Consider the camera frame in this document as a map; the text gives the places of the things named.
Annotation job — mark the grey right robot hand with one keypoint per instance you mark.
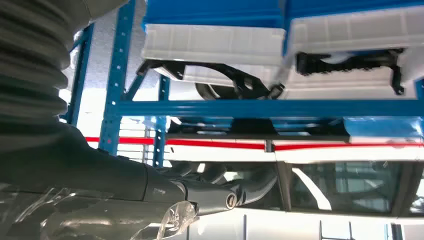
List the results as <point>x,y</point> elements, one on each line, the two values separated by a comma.
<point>66,172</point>

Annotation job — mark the black curved plastic part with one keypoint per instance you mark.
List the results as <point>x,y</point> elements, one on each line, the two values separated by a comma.
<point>331,66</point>
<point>242,81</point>

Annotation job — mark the blue metal shelf rack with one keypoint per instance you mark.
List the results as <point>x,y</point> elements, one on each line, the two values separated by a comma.
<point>265,108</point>

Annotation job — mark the white plastic tray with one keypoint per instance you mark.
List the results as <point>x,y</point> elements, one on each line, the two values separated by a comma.
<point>348,30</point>
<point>212,44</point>

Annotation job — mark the grey metal pole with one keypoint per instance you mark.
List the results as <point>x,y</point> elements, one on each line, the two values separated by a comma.
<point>269,145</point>

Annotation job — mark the white car with red stripe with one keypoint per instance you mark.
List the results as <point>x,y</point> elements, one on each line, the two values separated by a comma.
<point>331,154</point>

